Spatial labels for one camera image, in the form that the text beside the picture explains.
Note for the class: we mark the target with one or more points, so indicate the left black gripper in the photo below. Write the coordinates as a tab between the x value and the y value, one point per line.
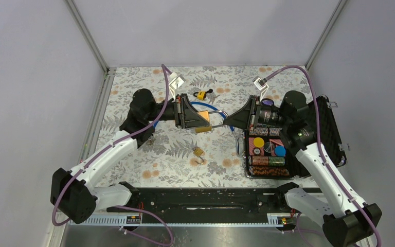
186	115

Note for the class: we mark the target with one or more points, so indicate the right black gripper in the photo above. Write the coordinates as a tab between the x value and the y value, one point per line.
245	118

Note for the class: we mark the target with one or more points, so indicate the large brass padlock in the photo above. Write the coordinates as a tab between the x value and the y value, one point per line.
206	116

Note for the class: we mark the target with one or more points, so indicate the yellow padlock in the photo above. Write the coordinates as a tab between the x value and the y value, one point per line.
201	95

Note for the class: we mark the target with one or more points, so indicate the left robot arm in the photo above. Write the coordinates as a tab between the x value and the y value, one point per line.
75	192

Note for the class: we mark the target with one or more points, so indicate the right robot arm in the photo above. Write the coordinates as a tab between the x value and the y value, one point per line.
345	218

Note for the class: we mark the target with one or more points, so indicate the yellow round chip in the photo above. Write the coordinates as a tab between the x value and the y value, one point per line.
258	142

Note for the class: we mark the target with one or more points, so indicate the purple cylinder tool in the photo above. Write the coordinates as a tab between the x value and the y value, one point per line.
267	101

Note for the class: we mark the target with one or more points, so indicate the small brass padlock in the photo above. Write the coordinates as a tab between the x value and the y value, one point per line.
198	152

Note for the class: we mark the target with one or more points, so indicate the floral table mat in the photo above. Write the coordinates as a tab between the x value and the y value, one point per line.
167	159

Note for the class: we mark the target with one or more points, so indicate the black poker chip case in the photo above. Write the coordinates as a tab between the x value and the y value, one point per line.
294	125

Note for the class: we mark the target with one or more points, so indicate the blue round chip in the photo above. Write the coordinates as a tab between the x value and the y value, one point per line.
280	151

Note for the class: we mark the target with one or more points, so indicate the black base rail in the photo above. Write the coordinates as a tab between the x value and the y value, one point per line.
205	206

